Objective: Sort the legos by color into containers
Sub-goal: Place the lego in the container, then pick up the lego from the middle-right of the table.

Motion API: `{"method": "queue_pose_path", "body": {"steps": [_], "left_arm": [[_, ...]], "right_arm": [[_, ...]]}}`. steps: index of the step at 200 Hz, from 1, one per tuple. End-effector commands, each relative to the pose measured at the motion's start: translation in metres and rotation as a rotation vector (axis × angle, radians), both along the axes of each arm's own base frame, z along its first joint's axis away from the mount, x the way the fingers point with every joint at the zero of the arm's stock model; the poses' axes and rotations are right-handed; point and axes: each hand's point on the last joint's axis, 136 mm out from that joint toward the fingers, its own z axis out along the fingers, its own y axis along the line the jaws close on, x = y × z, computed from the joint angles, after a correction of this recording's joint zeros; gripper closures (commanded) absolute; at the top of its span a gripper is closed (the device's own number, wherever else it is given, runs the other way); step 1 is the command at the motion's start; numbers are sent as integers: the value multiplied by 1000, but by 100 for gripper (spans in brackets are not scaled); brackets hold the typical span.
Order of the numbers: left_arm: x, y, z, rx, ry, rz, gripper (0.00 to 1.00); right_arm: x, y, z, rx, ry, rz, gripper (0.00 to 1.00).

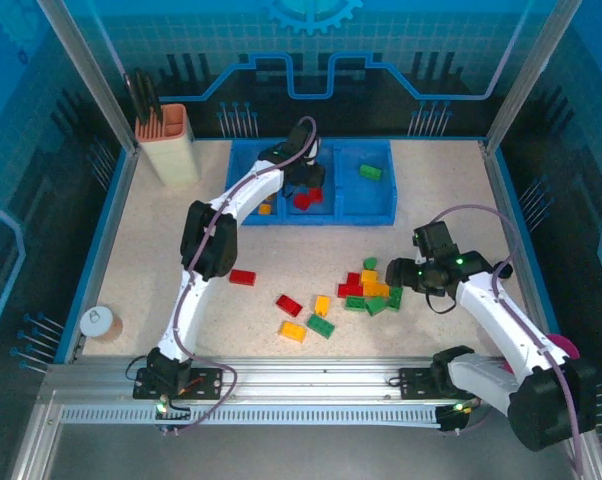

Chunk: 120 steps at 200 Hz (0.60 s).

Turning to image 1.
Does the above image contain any beige utensil holder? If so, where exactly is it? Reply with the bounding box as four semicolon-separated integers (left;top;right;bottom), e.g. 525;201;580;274
134;103;201;188

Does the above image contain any large pink cup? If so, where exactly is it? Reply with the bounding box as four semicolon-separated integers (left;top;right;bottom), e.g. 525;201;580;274
547;333;581;361

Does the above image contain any white lidded can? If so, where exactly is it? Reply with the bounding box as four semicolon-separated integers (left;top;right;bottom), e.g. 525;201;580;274
79;305;124;342

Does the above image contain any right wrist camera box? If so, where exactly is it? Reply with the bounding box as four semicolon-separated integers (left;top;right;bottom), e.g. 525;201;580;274
412;220;463;262

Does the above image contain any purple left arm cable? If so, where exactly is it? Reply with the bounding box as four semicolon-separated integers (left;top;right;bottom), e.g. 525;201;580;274
163;115;318;436

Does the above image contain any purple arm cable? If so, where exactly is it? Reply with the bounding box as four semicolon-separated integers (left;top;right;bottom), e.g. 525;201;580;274
163;115;318;436
430;203;585;476

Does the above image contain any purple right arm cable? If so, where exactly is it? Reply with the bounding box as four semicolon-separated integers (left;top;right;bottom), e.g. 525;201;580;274
430;203;585;476

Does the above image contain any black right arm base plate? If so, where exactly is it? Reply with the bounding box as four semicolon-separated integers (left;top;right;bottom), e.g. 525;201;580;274
398;367;436;400

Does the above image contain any aluminium front rail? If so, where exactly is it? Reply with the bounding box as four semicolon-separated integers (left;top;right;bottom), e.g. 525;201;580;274
38;354;487;407

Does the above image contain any white slotted cable duct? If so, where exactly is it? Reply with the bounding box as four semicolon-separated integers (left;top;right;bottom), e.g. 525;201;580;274
60;403;445;429

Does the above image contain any aluminium frame post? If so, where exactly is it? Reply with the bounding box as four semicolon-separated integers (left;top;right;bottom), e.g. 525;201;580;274
484;0;583;147
35;0;140;154

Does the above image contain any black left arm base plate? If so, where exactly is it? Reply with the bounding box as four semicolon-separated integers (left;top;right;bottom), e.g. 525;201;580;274
132;367;226;402

